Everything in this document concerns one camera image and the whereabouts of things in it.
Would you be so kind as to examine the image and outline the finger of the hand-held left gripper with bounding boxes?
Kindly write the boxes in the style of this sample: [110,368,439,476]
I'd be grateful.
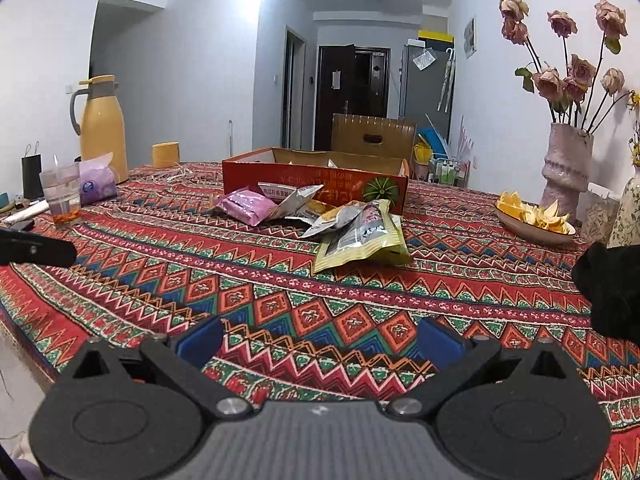
[0,226,78,268]

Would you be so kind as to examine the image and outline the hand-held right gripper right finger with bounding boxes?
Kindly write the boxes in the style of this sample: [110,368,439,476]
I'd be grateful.
[387,317,581,418]

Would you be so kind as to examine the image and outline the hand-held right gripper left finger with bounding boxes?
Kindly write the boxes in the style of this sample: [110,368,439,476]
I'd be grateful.
[60,316,253,420]

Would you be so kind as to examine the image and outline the green grey snack packet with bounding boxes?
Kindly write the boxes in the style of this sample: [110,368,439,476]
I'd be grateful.
[314,199,413,274]

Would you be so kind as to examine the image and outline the pink snack packet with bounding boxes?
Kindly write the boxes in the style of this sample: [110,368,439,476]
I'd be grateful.
[212,186,278,226]

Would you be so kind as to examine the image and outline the yellow silver snack packet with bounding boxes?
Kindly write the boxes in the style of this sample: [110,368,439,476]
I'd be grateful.
[300,201,371,239]

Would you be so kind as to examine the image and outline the red cardboard box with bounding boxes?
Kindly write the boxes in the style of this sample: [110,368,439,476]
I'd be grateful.
[221,146,411,216]

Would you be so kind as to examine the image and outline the white folded cloth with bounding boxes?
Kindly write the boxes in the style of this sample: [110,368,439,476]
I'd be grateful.
[0,201,51,226]

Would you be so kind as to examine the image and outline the glass cup with tea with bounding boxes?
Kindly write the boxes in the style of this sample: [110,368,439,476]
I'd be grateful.
[39,164,82,224]

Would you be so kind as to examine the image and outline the black paper bag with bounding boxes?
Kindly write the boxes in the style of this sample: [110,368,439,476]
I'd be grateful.
[21,142,45,200]

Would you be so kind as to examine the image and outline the purple tissue pack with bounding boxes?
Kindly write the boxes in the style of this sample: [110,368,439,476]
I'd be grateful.
[75,156,119,206]

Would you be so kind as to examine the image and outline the patterned red tablecloth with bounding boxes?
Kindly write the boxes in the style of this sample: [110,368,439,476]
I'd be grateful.
[0,160,640,480]

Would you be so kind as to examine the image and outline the yellow thermos jug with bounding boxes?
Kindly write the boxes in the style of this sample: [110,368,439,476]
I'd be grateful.
[69,75,130,184]

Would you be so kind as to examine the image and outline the shallow plate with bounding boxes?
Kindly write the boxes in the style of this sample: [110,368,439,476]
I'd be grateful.
[495,201,578,246]

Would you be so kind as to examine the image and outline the yellow cup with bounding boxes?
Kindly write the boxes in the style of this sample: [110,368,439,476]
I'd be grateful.
[151,142,182,169]

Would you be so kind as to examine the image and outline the metal storage cart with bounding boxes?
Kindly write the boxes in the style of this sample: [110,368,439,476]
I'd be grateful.
[427,156,471,188]

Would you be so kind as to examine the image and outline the black fluffy cloth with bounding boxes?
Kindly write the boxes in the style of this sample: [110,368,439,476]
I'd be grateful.
[571,241,640,343]

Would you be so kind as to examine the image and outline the pink feather decoration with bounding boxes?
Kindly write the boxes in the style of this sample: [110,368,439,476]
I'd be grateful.
[452,115,476,161]

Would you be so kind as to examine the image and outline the pink ceramic vase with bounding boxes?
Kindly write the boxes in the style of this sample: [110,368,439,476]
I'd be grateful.
[541,122,596,223]

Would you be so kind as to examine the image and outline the brown cardboard box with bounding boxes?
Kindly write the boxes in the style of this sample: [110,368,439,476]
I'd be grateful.
[331,113,418,163]

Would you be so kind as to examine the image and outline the floral white vase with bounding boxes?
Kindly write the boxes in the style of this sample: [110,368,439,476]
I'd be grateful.
[606,165,640,248]

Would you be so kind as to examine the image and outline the grey refrigerator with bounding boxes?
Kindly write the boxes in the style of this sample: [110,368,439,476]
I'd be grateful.
[400,42,456,123]

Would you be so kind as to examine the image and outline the dark entrance door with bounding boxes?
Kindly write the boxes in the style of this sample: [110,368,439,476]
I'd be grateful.
[316,44,391,151]

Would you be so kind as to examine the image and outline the white umbrella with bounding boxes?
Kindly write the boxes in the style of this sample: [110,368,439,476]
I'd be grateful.
[437,47,457,113]

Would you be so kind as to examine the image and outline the yellow flower branches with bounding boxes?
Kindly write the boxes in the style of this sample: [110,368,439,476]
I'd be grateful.
[627,90,640,168]

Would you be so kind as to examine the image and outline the dried pink roses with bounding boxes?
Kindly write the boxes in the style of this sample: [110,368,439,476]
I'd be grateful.
[498,0,638,133]

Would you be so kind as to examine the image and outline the yellow box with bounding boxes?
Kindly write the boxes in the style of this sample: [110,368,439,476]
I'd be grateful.
[417,30,456,47]

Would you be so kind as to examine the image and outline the white cable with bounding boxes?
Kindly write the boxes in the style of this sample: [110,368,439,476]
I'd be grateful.
[150,166,196,186]

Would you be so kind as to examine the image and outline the wall picture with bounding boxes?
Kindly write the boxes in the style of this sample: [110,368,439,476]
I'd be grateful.
[462,15,477,59]

